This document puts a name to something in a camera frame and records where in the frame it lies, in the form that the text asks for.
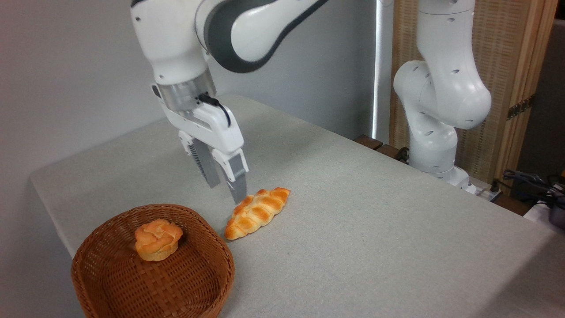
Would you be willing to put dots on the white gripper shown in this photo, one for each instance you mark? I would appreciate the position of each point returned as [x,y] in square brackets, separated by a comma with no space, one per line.
[212,126]

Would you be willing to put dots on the long braided bread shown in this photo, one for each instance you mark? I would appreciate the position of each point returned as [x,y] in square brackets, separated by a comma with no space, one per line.
[258,212]

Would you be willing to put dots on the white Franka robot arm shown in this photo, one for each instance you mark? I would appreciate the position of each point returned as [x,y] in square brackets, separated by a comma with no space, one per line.
[441,88]

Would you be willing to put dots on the round bread bun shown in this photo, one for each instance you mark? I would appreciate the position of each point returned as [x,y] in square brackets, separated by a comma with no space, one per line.
[157,240]

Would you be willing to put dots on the brown wicker basket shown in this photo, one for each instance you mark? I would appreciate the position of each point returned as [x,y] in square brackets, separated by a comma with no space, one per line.
[176,287]

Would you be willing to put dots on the grey tablecloth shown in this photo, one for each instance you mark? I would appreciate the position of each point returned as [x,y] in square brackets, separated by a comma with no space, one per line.
[353,229]

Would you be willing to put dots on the dark wooden block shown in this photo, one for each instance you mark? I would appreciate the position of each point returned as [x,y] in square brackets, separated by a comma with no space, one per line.
[389,151]
[367,141]

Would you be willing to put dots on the white power strip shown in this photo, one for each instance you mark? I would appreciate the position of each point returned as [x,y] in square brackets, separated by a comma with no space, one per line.
[485,192]

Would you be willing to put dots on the metal screen hinge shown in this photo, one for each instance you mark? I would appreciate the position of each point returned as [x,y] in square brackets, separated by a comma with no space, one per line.
[520,108]

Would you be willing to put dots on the wooden bamboo folding screen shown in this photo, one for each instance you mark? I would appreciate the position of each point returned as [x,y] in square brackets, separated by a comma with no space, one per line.
[507,53]

